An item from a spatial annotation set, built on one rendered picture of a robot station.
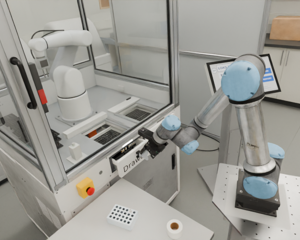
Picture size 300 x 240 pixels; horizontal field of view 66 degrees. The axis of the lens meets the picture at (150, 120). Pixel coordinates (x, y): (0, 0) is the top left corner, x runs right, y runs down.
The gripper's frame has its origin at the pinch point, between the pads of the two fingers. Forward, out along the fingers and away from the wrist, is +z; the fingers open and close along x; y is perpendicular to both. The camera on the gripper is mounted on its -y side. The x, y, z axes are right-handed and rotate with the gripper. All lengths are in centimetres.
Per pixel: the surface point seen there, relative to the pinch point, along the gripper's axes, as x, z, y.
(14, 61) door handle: -44, -46, -43
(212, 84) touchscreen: 74, -15, -5
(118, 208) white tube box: -28.4, 5.1, 13.4
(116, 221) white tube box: -33.7, 2.9, 17.1
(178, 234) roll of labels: -21.6, -11.7, 38.5
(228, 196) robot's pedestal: 12, -14, 47
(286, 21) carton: 311, -16, -17
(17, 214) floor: -50, 144, -45
